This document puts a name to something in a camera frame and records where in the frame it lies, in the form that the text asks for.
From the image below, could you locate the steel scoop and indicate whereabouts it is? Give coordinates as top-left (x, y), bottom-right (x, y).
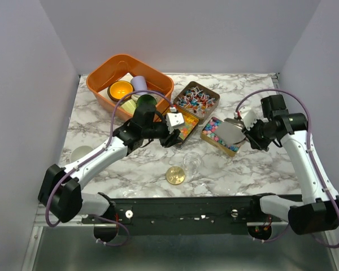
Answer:
top-left (214, 118), bottom-right (245, 145)

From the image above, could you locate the gold tin of translucent candies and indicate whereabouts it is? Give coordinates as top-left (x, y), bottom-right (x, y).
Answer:
top-left (174, 105), bottom-right (199, 149)

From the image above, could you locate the clear glass jar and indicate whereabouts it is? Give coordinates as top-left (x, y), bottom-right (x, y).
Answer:
top-left (182, 152), bottom-right (203, 176)

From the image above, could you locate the gold tin of pastel candies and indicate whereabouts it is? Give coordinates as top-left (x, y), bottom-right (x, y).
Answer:
top-left (200, 116), bottom-right (241, 157)

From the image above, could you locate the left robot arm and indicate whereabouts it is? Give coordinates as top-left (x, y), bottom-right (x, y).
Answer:
top-left (38, 104), bottom-right (184, 227)

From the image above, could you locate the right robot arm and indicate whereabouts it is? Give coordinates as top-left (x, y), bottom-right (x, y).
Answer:
top-left (234, 91), bottom-right (339, 235)

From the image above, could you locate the green bowl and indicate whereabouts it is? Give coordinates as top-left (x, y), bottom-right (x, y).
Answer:
top-left (136, 94), bottom-right (158, 107)

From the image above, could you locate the gold jar lid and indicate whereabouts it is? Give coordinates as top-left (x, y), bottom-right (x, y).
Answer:
top-left (166, 166), bottom-right (186, 185)

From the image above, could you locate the pale yellow cup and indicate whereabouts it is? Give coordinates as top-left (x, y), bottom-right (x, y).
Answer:
top-left (121, 99), bottom-right (137, 115)

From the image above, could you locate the tin of lollipops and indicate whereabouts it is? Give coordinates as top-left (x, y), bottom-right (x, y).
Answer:
top-left (173, 81), bottom-right (220, 122)

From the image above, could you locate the lavender cup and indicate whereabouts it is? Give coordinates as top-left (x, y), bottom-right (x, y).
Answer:
top-left (131, 76), bottom-right (148, 91)

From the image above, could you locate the orange-lined dark bowl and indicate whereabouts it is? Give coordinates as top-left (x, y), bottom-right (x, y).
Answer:
top-left (107, 81), bottom-right (134, 102)

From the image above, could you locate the orange plastic bin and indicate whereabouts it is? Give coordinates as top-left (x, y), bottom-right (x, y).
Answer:
top-left (86, 54), bottom-right (174, 113)

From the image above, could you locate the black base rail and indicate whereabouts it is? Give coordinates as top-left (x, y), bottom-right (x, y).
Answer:
top-left (81, 193), bottom-right (303, 237)

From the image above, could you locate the white teacup red handle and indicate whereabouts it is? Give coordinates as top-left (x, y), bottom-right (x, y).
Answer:
top-left (69, 146), bottom-right (93, 163)

